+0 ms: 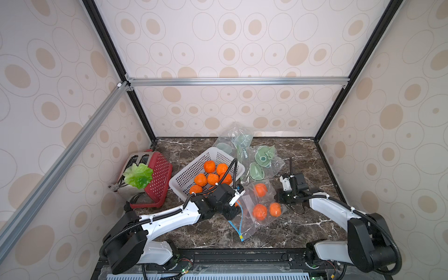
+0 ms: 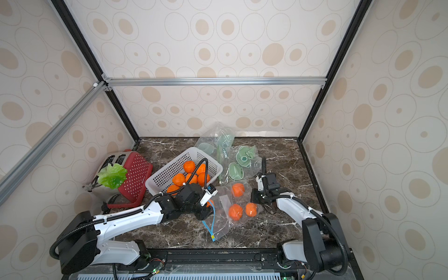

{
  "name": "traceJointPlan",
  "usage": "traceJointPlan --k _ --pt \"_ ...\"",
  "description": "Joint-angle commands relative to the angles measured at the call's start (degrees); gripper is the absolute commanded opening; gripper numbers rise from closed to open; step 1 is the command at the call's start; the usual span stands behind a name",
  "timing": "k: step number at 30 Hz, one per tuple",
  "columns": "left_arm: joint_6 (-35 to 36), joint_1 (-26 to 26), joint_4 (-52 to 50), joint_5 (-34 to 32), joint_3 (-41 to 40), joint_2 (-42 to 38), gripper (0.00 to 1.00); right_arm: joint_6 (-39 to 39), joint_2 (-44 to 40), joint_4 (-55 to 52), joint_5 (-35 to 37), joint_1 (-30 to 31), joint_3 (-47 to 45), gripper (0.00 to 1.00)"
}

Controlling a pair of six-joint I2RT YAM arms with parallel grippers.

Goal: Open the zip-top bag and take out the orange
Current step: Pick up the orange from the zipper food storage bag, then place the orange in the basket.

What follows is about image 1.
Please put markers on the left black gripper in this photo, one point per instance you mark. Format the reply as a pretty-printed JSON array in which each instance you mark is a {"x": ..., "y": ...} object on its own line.
[{"x": 234, "y": 212}]

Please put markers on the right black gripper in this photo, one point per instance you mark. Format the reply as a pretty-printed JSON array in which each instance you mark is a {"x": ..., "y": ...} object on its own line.
[{"x": 284, "y": 196}]

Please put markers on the orange toy mandarin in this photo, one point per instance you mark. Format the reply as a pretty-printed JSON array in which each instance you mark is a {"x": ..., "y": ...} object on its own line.
[
  {"x": 212, "y": 179},
  {"x": 201, "y": 180},
  {"x": 209, "y": 167},
  {"x": 221, "y": 168}
]

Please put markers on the blue-seal clear zip-top bag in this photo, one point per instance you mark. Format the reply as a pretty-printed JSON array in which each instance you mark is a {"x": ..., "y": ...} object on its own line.
[{"x": 245, "y": 224}]

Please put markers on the green-seal clear zip-top bag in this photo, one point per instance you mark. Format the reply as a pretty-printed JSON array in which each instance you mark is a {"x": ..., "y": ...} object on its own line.
[{"x": 263, "y": 163}]

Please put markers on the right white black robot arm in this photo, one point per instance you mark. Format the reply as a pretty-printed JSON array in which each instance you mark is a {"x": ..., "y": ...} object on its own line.
[{"x": 369, "y": 247}]

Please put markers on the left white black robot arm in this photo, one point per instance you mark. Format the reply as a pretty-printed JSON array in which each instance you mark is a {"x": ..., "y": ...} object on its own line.
[{"x": 132, "y": 240}]

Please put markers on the white perforated plastic basket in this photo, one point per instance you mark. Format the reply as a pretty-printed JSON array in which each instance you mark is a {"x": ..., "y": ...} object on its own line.
[{"x": 184, "y": 179}]

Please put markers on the green toy lettuce leaf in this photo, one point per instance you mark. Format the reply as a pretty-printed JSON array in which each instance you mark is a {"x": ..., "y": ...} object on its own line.
[{"x": 138, "y": 176}]

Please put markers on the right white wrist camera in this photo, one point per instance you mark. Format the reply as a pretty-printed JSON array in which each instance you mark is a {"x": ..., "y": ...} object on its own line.
[{"x": 286, "y": 184}]

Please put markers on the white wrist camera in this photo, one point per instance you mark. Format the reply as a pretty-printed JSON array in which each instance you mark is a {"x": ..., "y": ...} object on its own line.
[
  {"x": 238, "y": 192},
  {"x": 286, "y": 184}
]

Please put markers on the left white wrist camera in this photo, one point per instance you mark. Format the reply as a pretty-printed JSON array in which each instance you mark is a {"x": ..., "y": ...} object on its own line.
[{"x": 238, "y": 192}]

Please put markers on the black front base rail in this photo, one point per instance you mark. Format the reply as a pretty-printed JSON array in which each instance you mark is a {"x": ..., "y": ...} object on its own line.
[{"x": 232, "y": 264}]

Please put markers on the silver aluminium back rail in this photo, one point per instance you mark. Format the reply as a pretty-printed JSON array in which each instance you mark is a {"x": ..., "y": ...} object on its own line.
[{"x": 249, "y": 81}]

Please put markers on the silver aluminium rail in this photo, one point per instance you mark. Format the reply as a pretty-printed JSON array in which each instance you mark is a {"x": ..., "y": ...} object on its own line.
[
  {"x": 33, "y": 203},
  {"x": 249, "y": 81}
]

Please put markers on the black right corner post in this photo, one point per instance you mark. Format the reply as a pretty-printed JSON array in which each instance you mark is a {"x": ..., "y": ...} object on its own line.
[{"x": 376, "y": 36}]

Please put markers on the black corner post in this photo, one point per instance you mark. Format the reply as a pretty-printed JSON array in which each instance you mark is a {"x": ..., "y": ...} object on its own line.
[
  {"x": 376, "y": 36},
  {"x": 99, "y": 25}
]

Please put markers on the silver aluminium left rail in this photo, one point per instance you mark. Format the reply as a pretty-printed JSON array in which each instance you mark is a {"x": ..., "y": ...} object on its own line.
[{"x": 33, "y": 203}]

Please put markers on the black left corner post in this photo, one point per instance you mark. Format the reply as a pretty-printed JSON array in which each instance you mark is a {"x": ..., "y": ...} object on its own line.
[{"x": 99, "y": 25}]

